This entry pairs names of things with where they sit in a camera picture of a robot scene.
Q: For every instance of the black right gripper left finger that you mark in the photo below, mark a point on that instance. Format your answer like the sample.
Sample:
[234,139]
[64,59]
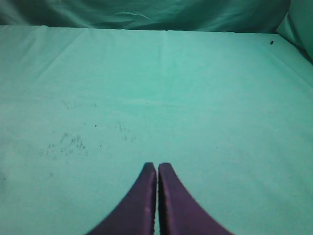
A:
[135,213]

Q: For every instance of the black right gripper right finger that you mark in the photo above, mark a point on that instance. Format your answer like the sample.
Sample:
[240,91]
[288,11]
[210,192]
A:
[178,211]

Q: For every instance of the green table cloth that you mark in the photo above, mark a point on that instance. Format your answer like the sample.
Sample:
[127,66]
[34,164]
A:
[81,111]

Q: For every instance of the green backdrop curtain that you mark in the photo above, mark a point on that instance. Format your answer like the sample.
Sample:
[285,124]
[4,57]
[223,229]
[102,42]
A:
[292,19]

